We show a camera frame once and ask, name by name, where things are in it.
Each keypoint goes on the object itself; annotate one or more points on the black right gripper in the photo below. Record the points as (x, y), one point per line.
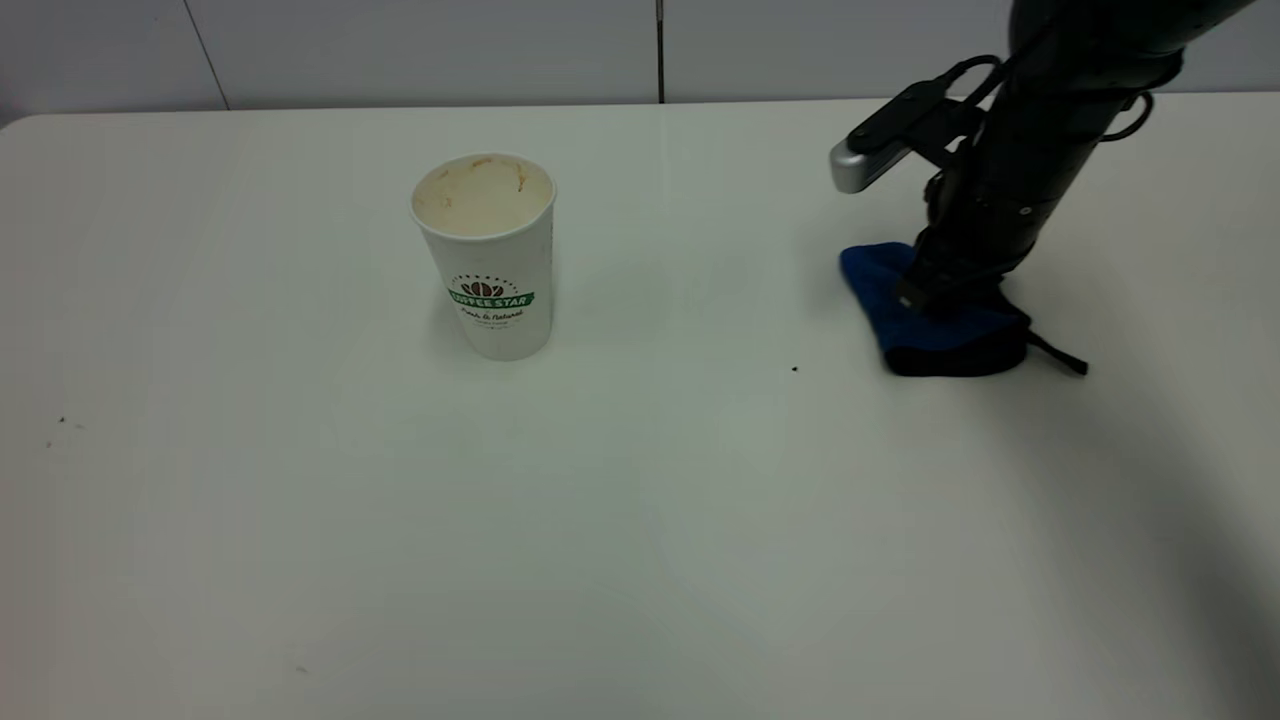
(985, 225)

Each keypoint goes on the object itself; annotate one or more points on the blue cloth with black trim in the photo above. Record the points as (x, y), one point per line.
(940, 340)

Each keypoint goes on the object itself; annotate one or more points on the white paper coffee cup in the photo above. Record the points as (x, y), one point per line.
(495, 270)

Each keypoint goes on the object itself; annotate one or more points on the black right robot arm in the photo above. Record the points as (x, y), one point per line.
(1080, 70)

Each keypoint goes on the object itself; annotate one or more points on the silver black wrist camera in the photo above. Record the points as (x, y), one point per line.
(880, 140)

